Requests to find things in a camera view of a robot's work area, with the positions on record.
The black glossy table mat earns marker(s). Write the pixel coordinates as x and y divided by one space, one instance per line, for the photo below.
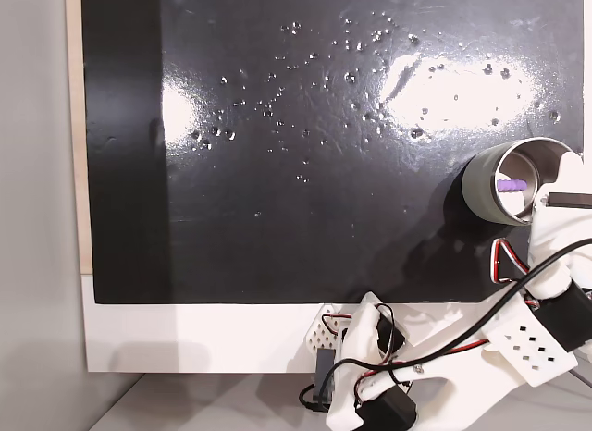
300 218

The pale green steel-rimmed mug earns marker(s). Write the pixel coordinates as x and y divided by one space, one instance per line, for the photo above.
481 186

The purple ribbed pen grip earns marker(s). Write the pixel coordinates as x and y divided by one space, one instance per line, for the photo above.
511 185

